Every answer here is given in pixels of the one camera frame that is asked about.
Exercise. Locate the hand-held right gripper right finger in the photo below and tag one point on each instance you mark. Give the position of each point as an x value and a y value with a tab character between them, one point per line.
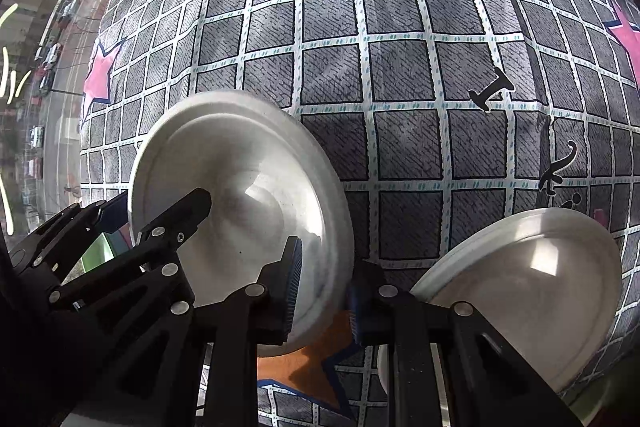
356	314

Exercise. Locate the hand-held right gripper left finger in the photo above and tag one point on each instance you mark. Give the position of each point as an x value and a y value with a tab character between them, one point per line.
293	287

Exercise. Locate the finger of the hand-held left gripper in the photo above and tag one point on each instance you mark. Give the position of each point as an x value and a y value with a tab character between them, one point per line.
192	207
116	210

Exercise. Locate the white plate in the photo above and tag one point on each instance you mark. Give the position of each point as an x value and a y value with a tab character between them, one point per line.
250	167
530	287

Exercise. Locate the glass window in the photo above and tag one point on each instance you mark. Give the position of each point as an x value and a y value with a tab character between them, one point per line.
50	82

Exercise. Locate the grey checked printed blanket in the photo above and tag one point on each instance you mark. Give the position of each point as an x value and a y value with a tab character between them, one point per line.
400	57

